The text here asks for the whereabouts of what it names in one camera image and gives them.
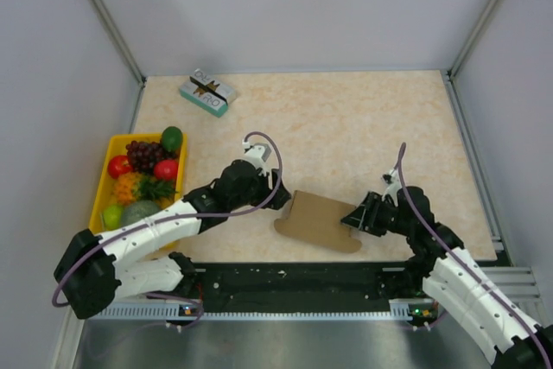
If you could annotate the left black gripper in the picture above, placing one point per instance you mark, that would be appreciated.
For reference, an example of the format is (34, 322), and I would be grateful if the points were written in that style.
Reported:
(267, 192)

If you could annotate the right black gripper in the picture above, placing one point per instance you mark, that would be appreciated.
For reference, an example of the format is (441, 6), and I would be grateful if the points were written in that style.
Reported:
(365, 216)

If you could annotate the brown cardboard box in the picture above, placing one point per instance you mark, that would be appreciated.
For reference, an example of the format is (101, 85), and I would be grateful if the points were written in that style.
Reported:
(316, 220)

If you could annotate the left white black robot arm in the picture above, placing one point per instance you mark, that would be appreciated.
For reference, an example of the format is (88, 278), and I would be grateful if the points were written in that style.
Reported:
(98, 270)

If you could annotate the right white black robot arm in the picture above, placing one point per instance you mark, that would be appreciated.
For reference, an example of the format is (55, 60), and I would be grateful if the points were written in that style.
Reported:
(442, 269)

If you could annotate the red tomato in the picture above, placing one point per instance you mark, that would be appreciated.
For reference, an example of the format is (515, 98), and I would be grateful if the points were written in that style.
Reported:
(166, 170)

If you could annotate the green avocado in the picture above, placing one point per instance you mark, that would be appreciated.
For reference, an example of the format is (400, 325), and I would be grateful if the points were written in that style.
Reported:
(171, 139)

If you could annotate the white teal printed carton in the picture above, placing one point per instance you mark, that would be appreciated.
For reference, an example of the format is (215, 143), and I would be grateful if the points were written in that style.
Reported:
(209, 93)

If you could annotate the green melon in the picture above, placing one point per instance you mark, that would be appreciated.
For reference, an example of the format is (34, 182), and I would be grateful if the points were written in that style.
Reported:
(138, 210)

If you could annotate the dark purple grape bunch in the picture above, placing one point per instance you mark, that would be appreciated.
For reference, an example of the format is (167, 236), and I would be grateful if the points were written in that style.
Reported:
(144, 156)

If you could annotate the orange bumpy fruit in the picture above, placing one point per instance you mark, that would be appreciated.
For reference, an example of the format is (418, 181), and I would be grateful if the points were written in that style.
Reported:
(126, 188)

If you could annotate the red apple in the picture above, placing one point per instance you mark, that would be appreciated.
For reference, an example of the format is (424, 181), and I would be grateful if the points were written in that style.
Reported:
(119, 165)

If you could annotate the green lime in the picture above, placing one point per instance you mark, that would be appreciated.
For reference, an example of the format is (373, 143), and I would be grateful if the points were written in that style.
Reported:
(111, 217)

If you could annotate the yellow plastic tray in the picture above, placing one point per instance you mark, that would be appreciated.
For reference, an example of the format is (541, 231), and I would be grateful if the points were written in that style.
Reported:
(161, 192)

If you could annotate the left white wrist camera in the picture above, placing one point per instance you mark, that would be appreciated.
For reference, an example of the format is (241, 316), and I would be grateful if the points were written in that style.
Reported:
(257, 155)

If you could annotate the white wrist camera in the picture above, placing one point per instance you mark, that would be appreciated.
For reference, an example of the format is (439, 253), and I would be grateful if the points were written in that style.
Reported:
(257, 155)
(393, 185)

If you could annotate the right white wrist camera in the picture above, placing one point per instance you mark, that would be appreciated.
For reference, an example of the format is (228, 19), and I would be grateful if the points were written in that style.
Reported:
(393, 185)

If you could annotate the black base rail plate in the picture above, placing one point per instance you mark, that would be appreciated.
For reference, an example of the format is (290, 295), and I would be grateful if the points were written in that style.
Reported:
(302, 287)

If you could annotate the grey slotted cable duct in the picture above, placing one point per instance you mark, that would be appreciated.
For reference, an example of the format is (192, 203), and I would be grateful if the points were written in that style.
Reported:
(399, 310)

